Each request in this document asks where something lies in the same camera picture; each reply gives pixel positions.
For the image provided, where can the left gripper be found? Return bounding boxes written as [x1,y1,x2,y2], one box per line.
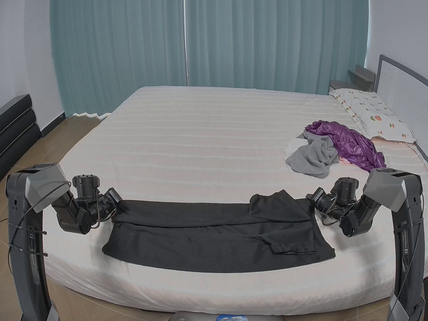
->
[99,196,117,220]

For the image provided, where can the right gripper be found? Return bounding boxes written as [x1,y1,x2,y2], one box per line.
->
[314,196,335,215]

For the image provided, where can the black T-shirt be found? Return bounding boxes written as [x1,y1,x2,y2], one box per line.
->
[102,189,336,273]

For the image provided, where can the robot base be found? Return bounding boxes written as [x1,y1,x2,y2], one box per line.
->
[174,310,255,321]

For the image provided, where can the bed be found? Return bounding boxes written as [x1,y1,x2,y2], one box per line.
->
[42,54,428,315]

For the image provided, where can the grey garment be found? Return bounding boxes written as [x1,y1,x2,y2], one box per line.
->
[286,134,338,179]

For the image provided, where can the white garment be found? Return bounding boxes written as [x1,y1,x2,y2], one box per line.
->
[284,137,310,156]

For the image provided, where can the purple satin garment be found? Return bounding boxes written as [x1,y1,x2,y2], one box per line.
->
[304,120,387,172]

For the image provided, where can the white printed pillow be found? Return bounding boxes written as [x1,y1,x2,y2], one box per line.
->
[329,88,418,143]

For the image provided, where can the black chest of drawers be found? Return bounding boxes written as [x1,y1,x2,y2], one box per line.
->
[0,94,41,180]

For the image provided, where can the grey bedside table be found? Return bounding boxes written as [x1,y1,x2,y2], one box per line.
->
[329,64,376,94]

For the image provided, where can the blue-green curtain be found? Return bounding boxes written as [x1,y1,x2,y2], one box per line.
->
[50,0,188,118]
[185,0,368,95]

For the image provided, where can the black cable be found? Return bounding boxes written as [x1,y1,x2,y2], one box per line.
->
[393,219,417,313]
[8,182,69,278]

